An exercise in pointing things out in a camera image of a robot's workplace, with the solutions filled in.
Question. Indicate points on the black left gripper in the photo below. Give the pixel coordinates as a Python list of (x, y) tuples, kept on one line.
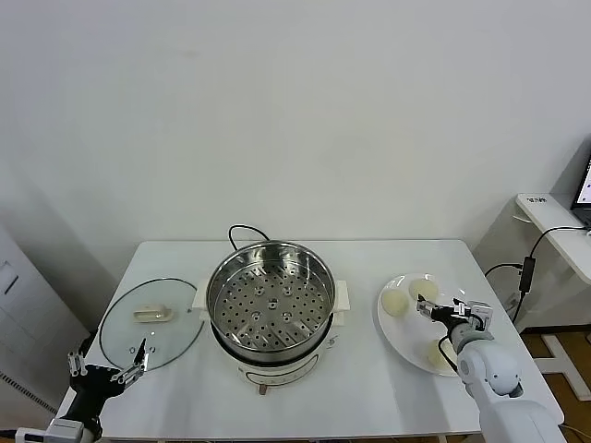
[(94, 380)]

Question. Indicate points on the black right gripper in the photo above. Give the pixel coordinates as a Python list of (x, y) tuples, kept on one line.
[(450, 317)]

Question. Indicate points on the white steamed baozi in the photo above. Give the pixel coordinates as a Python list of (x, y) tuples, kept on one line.
[(422, 288), (436, 357), (394, 303)]

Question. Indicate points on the round glass pot lid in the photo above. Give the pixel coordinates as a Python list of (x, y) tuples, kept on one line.
[(175, 332)]

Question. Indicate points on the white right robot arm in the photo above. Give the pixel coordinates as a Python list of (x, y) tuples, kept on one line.
[(489, 369)]

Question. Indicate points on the perforated steel steamer basket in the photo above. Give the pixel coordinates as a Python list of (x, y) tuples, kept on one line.
[(318, 277)]

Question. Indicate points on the large white plate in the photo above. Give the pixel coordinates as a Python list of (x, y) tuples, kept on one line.
[(406, 337)]

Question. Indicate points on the white electric cooker base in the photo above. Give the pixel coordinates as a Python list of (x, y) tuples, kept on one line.
[(277, 374)]

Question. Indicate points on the black laptop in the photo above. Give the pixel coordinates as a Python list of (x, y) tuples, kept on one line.
[(582, 184)]

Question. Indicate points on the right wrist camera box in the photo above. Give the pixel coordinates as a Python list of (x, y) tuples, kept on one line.
[(480, 314)]

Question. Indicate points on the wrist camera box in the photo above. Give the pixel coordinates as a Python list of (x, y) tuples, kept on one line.
[(64, 429), (480, 314)]

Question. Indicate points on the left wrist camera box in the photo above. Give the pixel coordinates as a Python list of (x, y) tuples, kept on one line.
[(64, 429)]

